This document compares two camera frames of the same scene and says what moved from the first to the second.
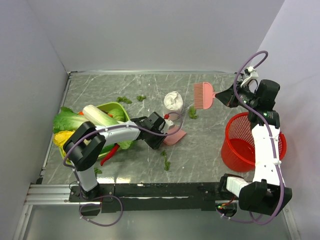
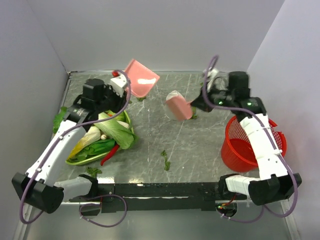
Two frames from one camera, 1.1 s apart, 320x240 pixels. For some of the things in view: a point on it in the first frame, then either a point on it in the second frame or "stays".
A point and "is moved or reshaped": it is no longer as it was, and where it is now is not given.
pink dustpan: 173,139 to 142,80
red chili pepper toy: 115,149 stays
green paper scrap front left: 97,171 stays
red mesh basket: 238,151 stays
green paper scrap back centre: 141,98 stays
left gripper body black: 154,140 to 112,100
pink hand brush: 203,95 is moved or reshaped
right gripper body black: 243,93 to 216,97
